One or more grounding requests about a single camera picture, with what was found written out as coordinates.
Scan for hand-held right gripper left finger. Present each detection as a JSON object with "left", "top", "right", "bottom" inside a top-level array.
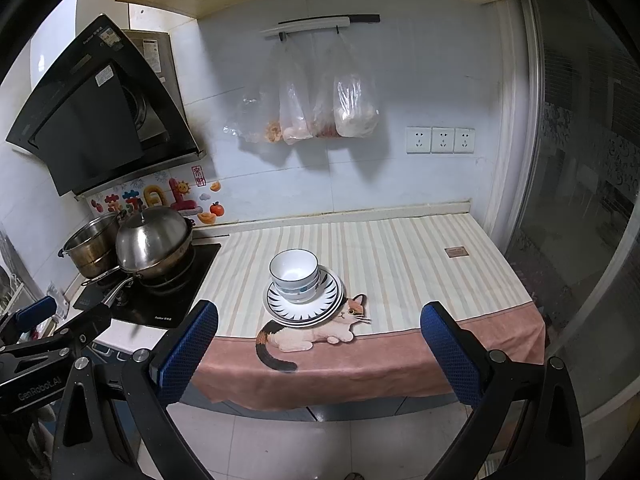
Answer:
[{"left": 54, "top": 300, "right": 220, "bottom": 480}]

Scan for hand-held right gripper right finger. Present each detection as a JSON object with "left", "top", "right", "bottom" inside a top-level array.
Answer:
[{"left": 420, "top": 301, "right": 587, "bottom": 480}]

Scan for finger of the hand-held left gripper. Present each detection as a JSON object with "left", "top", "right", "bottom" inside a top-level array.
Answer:
[
  {"left": 49, "top": 304, "right": 114, "bottom": 358},
  {"left": 0, "top": 296, "right": 57, "bottom": 347}
]

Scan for large blue striped plate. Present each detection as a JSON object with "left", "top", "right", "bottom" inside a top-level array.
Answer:
[{"left": 263, "top": 280, "right": 347, "bottom": 329}]

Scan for white bowl blue pattern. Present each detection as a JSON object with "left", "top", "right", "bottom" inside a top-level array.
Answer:
[{"left": 273, "top": 277, "right": 321, "bottom": 304}]

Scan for small blue striped plate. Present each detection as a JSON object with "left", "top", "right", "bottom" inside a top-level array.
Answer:
[{"left": 266, "top": 265, "right": 346, "bottom": 319}]

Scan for black induction cooktop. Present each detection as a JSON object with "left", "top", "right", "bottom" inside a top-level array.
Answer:
[{"left": 74, "top": 242, "right": 222, "bottom": 330}]

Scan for stainless stockpot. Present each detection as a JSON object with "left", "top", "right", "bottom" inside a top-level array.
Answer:
[{"left": 59, "top": 212, "right": 124, "bottom": 280}]

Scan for stainless wok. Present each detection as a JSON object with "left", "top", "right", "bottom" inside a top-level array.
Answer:
[{"left": 80, "top": 240, "right": 197, "bottom": 309}]

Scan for striped cat print tablecloth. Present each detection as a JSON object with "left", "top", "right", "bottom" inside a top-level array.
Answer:
[{"left": 191, "top": 212, "right": 547, "bottom": 413}]

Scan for blue grey base cabinet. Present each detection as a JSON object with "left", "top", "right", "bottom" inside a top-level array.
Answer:
[{"left": 177, "top": 380, "right": 473, "bottom": 423}]

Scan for black range hood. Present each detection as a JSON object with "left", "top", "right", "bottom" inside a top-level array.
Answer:
[{"left": 5, "top": 14, "right": 207, "bottom": 197}]

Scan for patterned glass sliding door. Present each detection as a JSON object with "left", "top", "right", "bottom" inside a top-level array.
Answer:
[{"left": 500, "top": 0, "right": 640, "bottom": 426}]

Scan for clear plastic bag orange contents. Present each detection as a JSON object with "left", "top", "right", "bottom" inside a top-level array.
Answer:
[{"left": 224, "top": 42, "right": 283, "bottom": 145}]

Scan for clear plastic bag pale contents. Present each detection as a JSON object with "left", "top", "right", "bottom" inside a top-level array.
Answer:
[{"left": 278, "top": 40, "right": 317, "bottom": 145}]

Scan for clear plastic bag red contents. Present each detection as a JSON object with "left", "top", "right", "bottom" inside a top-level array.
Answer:
[{"left": 311, "top": 35, "right": 347, "bottom": 140}]

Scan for clear plastic bag white contents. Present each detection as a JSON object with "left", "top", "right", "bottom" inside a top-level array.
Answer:
[{"left": 332, "top": 32, "right": 380, "bottom": 139}]

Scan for colourful wall stickers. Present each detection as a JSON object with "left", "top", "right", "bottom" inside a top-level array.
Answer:
[{"left": 87, "top": 165, "right": 226, "bottom": 227}]

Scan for white wall power outlet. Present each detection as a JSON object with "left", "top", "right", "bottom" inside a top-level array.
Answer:
[
  {"left": 453, "top": 128, "right": 477, "bottom": 155},
  {"left": 431, "top": 127, "right": 455, "bottom": 155},
  {"left": 405, "top": 126, "right": 431, "bottom": 155}
]

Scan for wall hook rail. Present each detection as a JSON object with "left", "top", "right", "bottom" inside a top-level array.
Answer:
[{"left": 259, "top": 14, "right": 381, "bottom": 41}]

